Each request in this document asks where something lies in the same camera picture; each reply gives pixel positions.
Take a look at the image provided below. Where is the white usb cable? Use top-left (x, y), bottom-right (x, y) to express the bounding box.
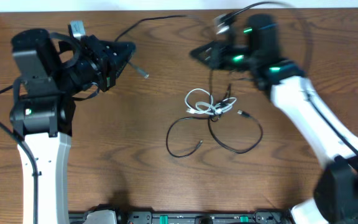
top-left (184, 88), bottom-right (238, 116)

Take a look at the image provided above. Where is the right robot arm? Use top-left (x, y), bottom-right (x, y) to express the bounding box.
top-left (190, 14), bottom-right (358, 223)

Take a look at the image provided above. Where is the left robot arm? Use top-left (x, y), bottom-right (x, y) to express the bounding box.
top-left (10, 29), bottom-right (136, 223)

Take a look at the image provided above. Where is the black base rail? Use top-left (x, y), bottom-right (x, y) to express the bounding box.
top-left (68, 204), bottom-right (296, 224)

